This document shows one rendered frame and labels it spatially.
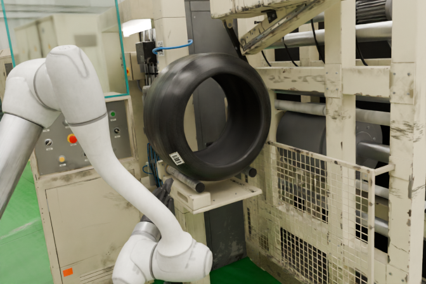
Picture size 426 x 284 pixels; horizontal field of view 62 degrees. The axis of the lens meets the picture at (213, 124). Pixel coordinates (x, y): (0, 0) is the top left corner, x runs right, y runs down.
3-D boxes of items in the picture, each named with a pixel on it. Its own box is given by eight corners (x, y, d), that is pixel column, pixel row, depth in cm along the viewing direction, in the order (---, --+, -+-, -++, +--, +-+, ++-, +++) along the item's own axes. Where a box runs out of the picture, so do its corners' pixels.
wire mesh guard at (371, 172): (245, 241, 221) (237, 132, 207) (247, 240, 222) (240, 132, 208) (370, 334, 144) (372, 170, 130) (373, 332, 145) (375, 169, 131)
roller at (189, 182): (165, 172, 183) (165, 164, 182) (173, 172, 185) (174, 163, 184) (195, 193, 152) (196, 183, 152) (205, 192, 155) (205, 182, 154)
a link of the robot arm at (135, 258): (133, 253, 117) (170, 255, 113) (113, 298, 104) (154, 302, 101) (122, 232, 111) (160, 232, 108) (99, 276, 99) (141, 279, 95)
